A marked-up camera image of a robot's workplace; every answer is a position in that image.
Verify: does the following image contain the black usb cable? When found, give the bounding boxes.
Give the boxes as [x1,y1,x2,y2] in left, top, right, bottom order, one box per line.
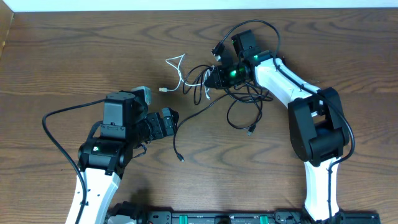
[172,64,274,162]
[226,80,274,136]

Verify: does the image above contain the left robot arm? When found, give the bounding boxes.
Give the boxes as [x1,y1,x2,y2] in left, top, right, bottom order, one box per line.
[67,86,179,223]

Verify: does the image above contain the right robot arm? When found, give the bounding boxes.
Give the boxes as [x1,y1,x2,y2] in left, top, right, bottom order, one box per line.
[205,30,355,223]

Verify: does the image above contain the right camera black cable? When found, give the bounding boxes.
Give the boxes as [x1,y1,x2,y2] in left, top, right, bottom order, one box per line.
[217,19,356,222]

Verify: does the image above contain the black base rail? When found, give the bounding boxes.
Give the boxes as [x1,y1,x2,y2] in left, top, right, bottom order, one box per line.
[107,201,382,224]

